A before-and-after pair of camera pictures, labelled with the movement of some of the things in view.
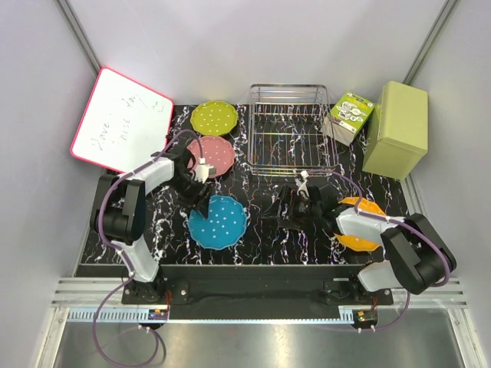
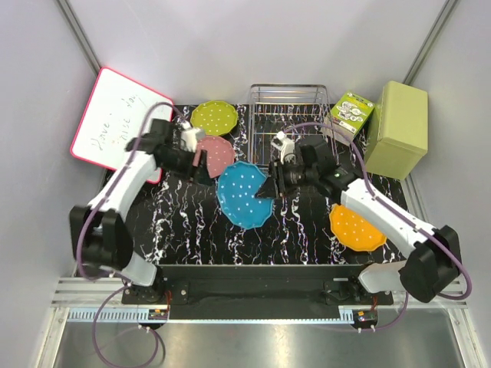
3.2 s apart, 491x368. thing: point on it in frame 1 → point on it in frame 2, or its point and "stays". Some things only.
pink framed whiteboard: [123, 123] stays
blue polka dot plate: [224, 226] → [238, 183]
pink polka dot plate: [217, 152] stays
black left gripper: [198, 195] → [195, 167]
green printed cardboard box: [348, 117] stays
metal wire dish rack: [285, 136] stays
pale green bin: [397, 137] stays
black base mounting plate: [255, 291] stays
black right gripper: [287, 195] → [267, 189]
